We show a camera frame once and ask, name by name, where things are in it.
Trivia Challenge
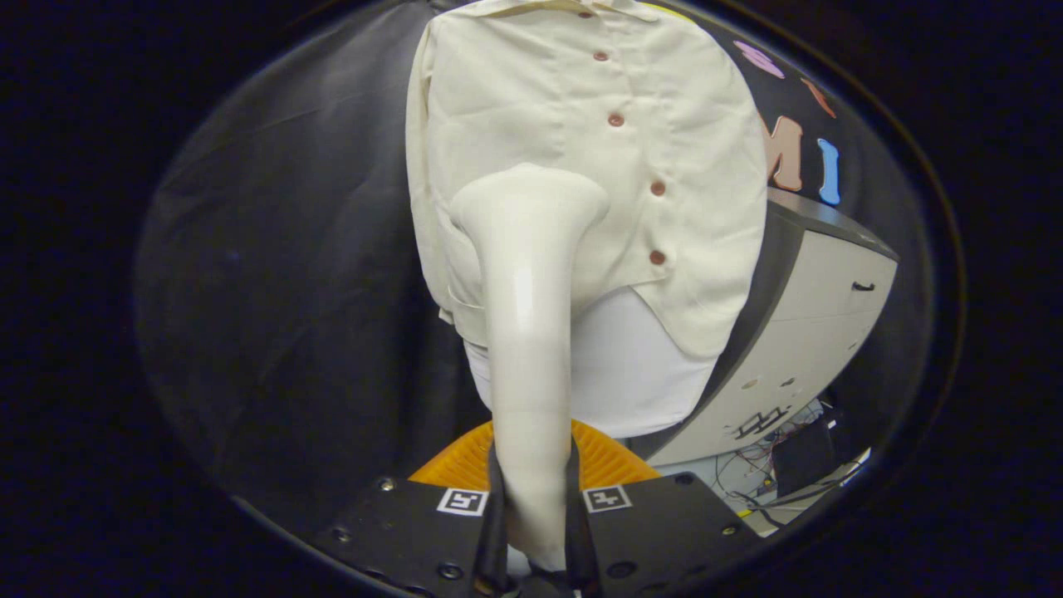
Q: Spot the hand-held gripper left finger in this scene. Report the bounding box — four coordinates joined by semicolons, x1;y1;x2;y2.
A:
311;419;509;598

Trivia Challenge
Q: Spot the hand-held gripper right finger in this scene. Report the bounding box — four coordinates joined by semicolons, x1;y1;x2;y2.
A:
565;419;761;598

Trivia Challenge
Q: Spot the white garment steamer head with hose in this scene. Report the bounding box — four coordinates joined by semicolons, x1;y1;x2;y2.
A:
448;163;611;574

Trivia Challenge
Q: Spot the cream button-up shirt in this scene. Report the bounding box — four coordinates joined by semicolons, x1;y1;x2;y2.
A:
405;0;769;360

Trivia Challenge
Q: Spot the black electronics box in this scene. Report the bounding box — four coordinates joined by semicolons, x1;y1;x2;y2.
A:
772;415;840;495

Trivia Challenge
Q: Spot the grey-topped white cabinet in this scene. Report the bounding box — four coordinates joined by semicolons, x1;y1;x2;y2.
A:
627;187;900;468

